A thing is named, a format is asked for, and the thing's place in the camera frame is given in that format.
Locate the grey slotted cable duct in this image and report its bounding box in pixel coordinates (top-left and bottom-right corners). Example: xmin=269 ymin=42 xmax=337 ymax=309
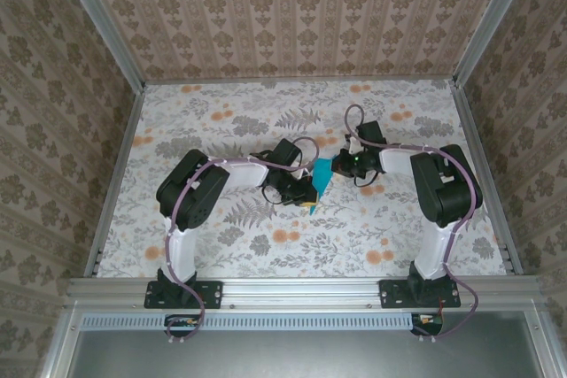
xmin=82 ymin=312 xmax=416 ymax=330

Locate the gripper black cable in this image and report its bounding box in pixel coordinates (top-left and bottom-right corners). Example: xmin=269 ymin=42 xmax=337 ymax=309
xmin=260 ymin=181 xmax=289 ymax=207
xmin=353 ymin=172 xmax=382 ymax=189

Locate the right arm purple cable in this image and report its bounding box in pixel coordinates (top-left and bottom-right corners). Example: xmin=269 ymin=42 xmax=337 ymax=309
xmin=344 ymin=104 xmax=485 ymax=343

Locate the grey metal sheet panel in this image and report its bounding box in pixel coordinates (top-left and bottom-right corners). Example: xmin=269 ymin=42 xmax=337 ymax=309
xmin=66 ymin=328 xmax=550 ymax=378

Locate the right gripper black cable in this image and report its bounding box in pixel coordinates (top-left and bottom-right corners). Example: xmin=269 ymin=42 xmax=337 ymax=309
xmin=353 ymin=172 xmax=382 ymax=189

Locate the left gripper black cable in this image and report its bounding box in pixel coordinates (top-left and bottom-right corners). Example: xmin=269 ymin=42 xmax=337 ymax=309
xmin=260 ymin=181 xmax=289 ymax=207

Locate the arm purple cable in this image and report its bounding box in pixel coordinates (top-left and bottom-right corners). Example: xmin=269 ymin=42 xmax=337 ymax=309
xmin=344 ymin=104 xmax=485 ymax=343
xmin=164 ymin=136 xmax=321 ymax=346

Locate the aluminium side rail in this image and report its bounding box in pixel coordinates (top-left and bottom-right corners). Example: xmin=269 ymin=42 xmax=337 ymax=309
xmin=83 ymin=85 xmax=147 ymax=278
xmin=449 ymin=81 xmax=524 ymax=276

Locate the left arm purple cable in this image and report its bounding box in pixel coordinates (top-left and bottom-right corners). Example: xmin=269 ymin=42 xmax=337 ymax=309
xmin=164 ymin=136 xmax=321 ymax=346

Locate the wide aluminium frame beam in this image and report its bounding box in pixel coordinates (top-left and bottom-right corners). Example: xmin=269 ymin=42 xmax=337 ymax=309
xmin=64 ymin=275 xmax=548 ymax=308

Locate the thin aluminium rail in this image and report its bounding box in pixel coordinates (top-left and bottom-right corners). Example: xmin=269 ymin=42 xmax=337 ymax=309
xmin=144 ymin=76 xmax=457 ymax=86

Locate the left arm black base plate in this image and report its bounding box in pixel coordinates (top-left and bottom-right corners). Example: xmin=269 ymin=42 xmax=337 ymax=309
xmin=144 ymin=279 xmax=223 ymax=310

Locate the floral patterned table cover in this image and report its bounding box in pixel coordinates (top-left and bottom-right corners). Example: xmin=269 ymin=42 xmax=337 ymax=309
xmin=95 ymin=79 xmax=509 ymax=280

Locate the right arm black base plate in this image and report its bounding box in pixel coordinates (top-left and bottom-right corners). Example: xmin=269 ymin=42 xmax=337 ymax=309
xmin=379 ymin=279 xmax=462 ymax=310

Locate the aluminium corner post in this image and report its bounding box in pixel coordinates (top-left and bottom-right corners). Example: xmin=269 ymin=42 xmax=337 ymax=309
xmin=454 ymin=0 xmax=540 ymax=87
xmin=51 ymin=0 xmax=147 ymax=91

